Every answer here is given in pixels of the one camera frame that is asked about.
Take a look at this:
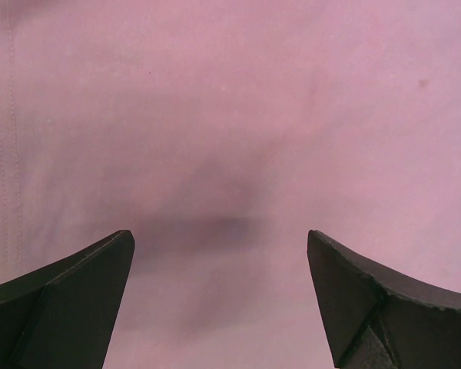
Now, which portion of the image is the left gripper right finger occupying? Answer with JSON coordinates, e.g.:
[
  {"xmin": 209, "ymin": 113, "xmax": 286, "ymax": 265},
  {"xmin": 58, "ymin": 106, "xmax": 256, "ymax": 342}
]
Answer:
[{"xmin": 307, "ymin": 231, "xmax": 461, "ymax": 369}]

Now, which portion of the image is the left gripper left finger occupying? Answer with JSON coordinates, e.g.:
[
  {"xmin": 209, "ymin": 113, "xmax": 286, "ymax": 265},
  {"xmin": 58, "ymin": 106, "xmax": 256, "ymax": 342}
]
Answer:
[{"xmin": 0, "ymin": 230, "xmax": 134, "ymax": 369}]

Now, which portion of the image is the pink t shirt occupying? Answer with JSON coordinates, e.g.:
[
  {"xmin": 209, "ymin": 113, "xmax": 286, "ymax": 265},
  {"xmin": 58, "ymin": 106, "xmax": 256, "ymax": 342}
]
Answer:
[{"xmin": 0, "ymin": 1, "xmax": 461, "ymax": 368}]

